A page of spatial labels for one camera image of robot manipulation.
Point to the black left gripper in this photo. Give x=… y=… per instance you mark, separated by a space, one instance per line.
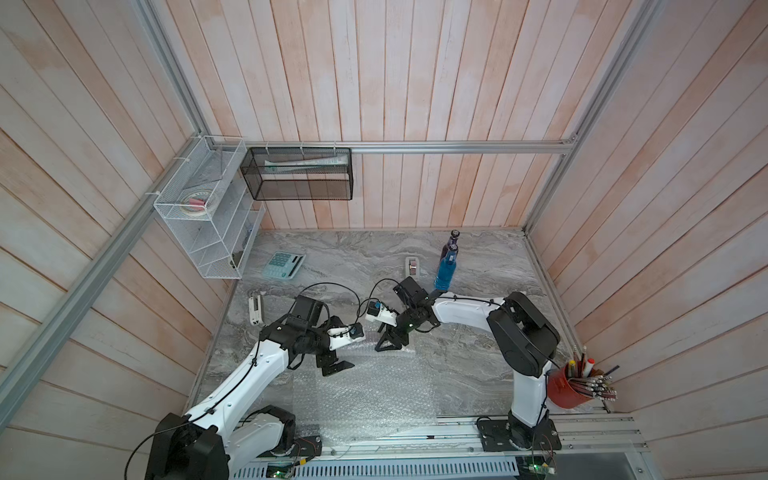
x=329 y=359

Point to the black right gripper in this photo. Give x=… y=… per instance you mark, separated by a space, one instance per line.
x=392 y=335

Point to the clear bubble wrap sheet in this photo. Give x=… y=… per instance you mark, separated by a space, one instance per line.
x=382 y=394

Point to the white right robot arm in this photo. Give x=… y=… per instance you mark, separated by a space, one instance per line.
x=525 y=337

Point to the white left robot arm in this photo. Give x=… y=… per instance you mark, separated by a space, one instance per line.
x=211 y=441

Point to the blue bottle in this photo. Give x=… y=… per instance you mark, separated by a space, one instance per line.
x=446 y=269

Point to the dark purple bottle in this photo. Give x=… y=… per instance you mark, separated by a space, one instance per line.
x=450 y=243

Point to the light blue desk calculator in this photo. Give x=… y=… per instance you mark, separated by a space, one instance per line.
x=283 y=265

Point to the red pen cup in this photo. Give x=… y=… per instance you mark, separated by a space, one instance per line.
x=561 y=393

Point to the pens in cup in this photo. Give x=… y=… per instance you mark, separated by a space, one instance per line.
x=584 y=378

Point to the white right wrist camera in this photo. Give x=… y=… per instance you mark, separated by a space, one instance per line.
x=378 y=311

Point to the black mesh wall basket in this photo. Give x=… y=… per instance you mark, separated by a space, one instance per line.
x=298 y=173

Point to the white mesh wall shelf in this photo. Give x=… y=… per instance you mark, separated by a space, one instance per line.
x=218 y=245

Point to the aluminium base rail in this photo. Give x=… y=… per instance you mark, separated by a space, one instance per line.
x=571 y=446

